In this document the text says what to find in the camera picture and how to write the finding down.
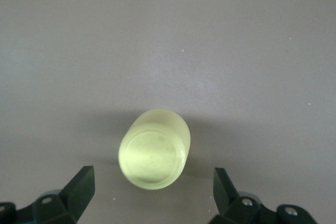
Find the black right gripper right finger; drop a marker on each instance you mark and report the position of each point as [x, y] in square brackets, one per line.
[228, 200]

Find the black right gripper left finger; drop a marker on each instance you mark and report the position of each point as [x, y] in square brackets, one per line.
[76, 195]

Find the yellow plastic cup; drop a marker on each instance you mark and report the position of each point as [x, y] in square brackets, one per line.
[155, 153]

